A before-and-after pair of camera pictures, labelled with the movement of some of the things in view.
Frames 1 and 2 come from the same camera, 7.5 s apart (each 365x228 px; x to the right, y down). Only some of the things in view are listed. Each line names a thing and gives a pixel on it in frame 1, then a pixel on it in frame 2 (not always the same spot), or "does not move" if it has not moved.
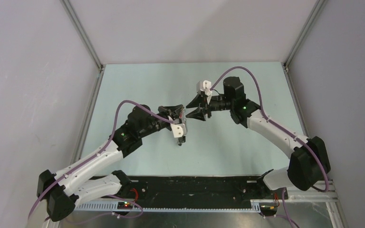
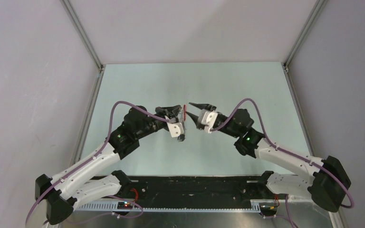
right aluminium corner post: x=317 y=8 does not move
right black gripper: x=199 y=100 → x=206 y=106
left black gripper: x=174 y=111 does not move
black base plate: x=197 y=191 does not move
